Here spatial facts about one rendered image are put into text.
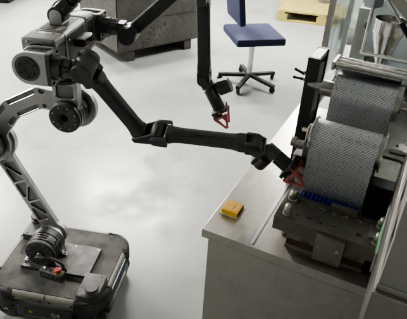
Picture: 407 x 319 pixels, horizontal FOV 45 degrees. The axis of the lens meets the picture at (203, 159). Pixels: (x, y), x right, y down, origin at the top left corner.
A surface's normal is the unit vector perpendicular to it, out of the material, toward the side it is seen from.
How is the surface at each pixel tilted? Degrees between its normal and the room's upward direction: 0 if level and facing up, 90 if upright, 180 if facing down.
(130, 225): 0
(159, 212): 0
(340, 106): 92
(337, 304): 90
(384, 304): 90
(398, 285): 90
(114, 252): 0
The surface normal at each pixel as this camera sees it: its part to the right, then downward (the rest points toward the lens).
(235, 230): 0.05, -0.84
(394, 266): -0.44, 0.46
